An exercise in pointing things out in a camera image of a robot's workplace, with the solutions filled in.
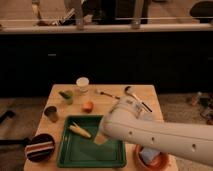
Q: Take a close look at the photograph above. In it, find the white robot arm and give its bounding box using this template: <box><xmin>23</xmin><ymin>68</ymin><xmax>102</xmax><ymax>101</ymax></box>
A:
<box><xmin>94</xmin><ymin>96</ymin><xmax>213</xmax><ymax>166</ymax></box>

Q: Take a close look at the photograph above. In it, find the small metal cup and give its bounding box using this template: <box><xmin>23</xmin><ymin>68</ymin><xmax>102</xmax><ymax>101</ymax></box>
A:
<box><xmin>44</xmin><ymin>106</ymin><xmax>59</xmax><ymax>122</ymax></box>

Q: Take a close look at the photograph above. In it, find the white paper cup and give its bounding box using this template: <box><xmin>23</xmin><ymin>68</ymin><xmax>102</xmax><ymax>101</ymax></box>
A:
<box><xmin>76</xmin><ymin>77</ymin><xmax>89</xmax><ymax>93</ymax></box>

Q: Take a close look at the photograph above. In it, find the green plastic tray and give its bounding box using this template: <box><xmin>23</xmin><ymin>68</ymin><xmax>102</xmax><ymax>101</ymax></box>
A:
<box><xmin>57</xmin><ymin>115</ymin><xmax>126</xmax><ymax>168</ymax></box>

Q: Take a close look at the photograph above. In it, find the small orange fruit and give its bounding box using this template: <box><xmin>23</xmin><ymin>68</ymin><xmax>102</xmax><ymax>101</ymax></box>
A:
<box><xmin>82</xmin><ymin>101</ymin><xmax>94</xmax><ymax>113</ymax></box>

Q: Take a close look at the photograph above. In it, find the blue sponge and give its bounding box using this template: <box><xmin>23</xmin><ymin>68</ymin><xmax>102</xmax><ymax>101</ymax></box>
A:
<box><xmin>139</xmin><ymin>148</ymin><xmax>160</xmax><ymax>165</ymax></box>

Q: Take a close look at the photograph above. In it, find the striped round box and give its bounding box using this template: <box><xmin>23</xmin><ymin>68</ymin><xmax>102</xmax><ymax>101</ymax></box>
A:
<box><xmin>25</xmin><ymin>133</ymin><xmax>55</xmax><ymax>163</ymax></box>

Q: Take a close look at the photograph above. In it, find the terracotta bowl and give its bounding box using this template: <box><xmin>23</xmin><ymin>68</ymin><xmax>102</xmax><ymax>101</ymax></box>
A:
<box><xmin>134</xmin><ymin>145</ymin><xmax>169</xmax><ymax>171</ymax></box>

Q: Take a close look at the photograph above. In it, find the metal spoon black handle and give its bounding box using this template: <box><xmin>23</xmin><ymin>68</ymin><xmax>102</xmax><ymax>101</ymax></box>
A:
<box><xmin>124</xmin><ymin>86</ymin><xmax>152</xmax><ymax>112</ymax></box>

